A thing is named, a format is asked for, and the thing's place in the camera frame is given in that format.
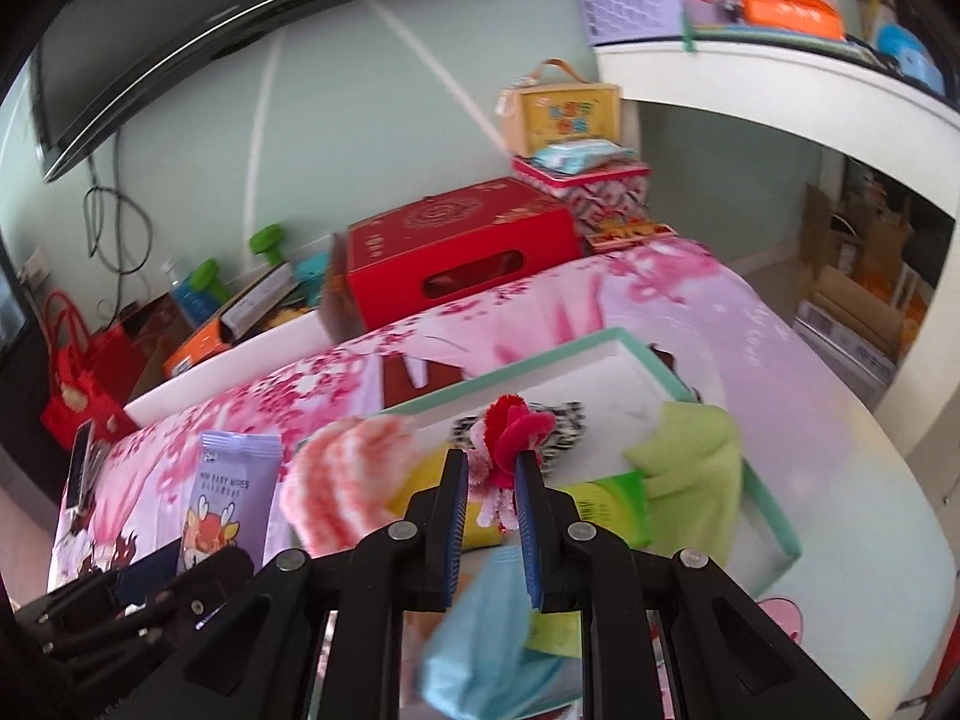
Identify smartphone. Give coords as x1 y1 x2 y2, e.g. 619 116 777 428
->
64 420 98 515

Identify yellow carry box with handle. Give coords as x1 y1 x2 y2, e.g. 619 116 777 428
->
499 58 623 158

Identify pink white striped fuzzy sock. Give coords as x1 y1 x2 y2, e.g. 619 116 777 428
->
289 416 437 557

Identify purple baby wipes pack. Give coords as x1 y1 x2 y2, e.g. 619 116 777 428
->
176 431 284 578

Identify red white hair tie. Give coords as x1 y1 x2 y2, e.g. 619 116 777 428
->
471 392 552 533

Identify teal box lid tray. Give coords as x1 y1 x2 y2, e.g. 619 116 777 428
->
300 328 802 593

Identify green dumbbell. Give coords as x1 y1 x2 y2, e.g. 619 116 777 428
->
189 259 230 305
250 227 292 269

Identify blue water bottle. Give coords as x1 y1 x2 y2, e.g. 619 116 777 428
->
161 261 211 327

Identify black white spotted scrunchie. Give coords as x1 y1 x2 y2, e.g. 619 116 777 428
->
448 401 586 477

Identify white desk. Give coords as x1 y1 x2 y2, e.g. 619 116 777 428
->
592 34 960 496

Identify printed blanket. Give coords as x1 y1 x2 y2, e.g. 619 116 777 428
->
45 236 960 720

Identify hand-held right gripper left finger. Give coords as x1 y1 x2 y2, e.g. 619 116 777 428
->
124 448 470 720

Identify red patterned tin box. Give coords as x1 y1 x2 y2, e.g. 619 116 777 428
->
512 154 652 237

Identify black cable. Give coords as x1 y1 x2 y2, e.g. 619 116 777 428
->
81 184 155 276

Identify cardboard boxes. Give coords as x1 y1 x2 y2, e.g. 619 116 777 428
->
795 180 923 406

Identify red gold flat box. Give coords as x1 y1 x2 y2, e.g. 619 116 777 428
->
583 219 676 254

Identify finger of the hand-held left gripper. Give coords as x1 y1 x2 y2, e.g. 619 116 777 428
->
154 544 256 627
15 574 181 665

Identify light blue wipes pack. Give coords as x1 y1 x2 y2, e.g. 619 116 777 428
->
531 139 637 177

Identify red gift box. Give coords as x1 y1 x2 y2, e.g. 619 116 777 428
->
322 178 582 342

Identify black television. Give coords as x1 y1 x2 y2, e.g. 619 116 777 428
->
30 0 522 181

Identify blue round container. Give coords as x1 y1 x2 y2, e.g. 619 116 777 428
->
874 22 946 96

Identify red felt handbag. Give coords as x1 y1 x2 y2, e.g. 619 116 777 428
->
39 291 147 440

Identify white foam board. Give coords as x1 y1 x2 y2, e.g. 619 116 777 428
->
124 307 331 428

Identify dark red paper bag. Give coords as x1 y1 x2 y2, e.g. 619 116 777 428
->
120 296 188 391

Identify green cleaning cloth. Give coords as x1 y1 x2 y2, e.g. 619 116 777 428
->
621 401 745 557

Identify black grey small box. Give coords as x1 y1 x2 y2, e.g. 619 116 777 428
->
217 266 297 342

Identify orange carton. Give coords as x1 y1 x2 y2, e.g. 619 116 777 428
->
161 304 248 380

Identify blue face mask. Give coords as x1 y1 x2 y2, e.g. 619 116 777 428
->
420 546 560 720

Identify teal small case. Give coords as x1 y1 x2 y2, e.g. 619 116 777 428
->
296 255 331 308

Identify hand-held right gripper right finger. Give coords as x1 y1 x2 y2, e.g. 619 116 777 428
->
514 450 871 720

